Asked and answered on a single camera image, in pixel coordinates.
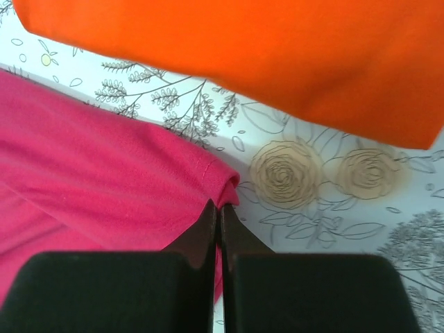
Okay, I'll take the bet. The folded orange t shirt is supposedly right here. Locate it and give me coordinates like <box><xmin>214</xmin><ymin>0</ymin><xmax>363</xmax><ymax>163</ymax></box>
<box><xmin>13</xmin><ymin>1</ymin><xmax>443</xmax><ymax>149</ymax></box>

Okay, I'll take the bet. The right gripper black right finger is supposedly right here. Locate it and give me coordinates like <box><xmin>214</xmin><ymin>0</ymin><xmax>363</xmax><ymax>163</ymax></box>
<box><xmin>220</xmin><ymin>205</ymin><xmax>420</xmax><ymax>332</ymax></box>

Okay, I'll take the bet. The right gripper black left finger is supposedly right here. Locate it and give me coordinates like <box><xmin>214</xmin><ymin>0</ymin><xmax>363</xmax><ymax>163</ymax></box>
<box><xmin>1</xmin><ymin>202</ymin><xmax>217</xmax><ymax>332</ymax></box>

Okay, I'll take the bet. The magenta t shirt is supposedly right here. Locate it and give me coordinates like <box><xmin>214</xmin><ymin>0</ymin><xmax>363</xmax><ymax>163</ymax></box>
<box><xmin>1</xmin><ymin>71</ymin><xmax>239</xmax><ymax>296</ymax></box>

